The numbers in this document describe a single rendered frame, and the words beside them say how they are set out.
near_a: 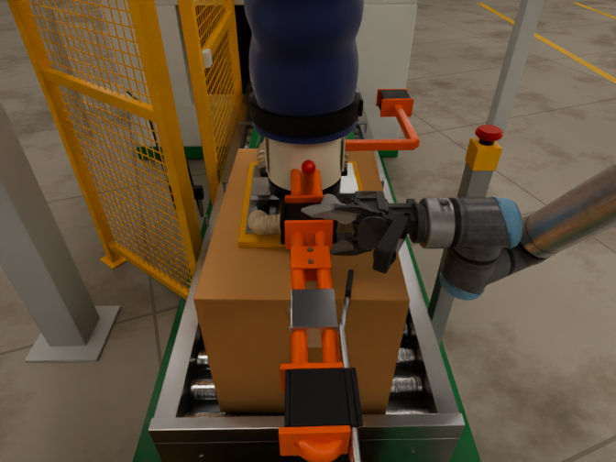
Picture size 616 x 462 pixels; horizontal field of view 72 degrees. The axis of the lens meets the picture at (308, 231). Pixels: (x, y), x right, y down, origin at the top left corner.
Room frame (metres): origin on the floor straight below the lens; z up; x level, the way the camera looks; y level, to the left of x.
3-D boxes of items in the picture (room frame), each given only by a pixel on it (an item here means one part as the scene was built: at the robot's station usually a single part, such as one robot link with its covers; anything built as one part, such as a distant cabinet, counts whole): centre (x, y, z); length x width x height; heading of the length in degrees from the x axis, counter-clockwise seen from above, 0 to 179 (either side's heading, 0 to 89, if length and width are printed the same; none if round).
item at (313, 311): (0.39, -0.01, 1.07); 0.07 x 0.07 x 0.04; 2
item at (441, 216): (0.60, -0.22, 1.08); 0.09 x 0.05 x 0.10; 1
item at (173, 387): (1.65, 0.35, 0.50); 2.31 x 0.05 x 0.19; 1
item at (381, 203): (0.61, -0.14, 1.07); 0.12 x 0.09 x 0.08; 91
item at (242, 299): (0.84, 0.01, 0.75); 0.60 x 0.40 x 0.40; 0
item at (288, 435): (0.26, -0.01, 1.07); 0.08 x 0.07 x 0.05; 2
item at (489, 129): (1.07, -0.49, 1.02); 0.07 x 0.07 x 0.04
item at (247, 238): (0.85, 0.10, 0.97); 0.34 x 0.10 x 0.05; 2
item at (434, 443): (0.48, 0.00, 0.47); 0.70 x 0.03 x 0.15; 91
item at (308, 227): (0.61, 0.00, 1.07); 0.10 x 0.08 x 0.06; 92
